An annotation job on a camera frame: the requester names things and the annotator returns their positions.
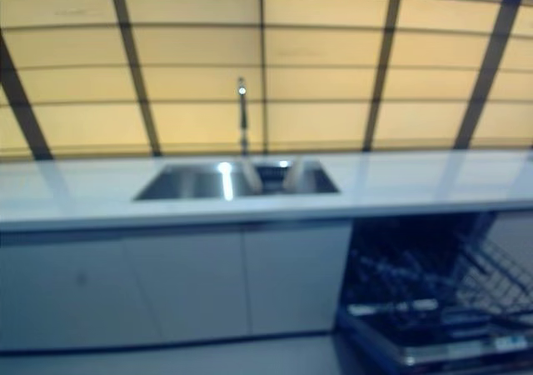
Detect dishwasher door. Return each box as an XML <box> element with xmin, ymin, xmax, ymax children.
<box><xmin>335</xmin><ymin>307</ymin><xmax>533</xmax><ymax>375</ymax></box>

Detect beige window blinds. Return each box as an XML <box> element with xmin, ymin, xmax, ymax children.
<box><xmin>0</xmin><ymin>0</ymin><xmax>533</xmax><ymax>161</ymax></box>

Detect dishwasher wire rack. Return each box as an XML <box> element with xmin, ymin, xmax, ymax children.
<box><xmin>347</xmin><ymin>238</ymin><xmax>533</xmax><ymax>331</ymax></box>

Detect white cabinet door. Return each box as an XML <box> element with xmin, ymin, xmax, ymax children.
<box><xmin>242</xmin><ymin>222</ymin><xmax>353</xmax><ymax>337</ymax></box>
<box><xmin>0</xmin><ymin>237</ymin><xmax>162</xmax><ymax>351</ymax></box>
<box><xmin>121</xmin><ymin>230</ymin><xmax>253</xmax><ymax>343</ymax></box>

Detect chrome kitchen faucet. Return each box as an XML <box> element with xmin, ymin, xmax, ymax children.
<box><xmin>235</xmin><ymin>76</ymin><xmax>250</xmax><ymax>158</ymax></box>

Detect stainless steel kitchen sink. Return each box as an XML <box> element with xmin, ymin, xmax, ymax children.
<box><xmin>132</xmin><ymin>159</ymin><xmax>341</xmax><ymax>203</ymax></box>

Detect open black dishwasher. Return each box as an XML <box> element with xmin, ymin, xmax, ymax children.
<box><xmin>335</xmin><ymin>210</ymin><xmax>533</xmax><ymax>375</ymax></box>

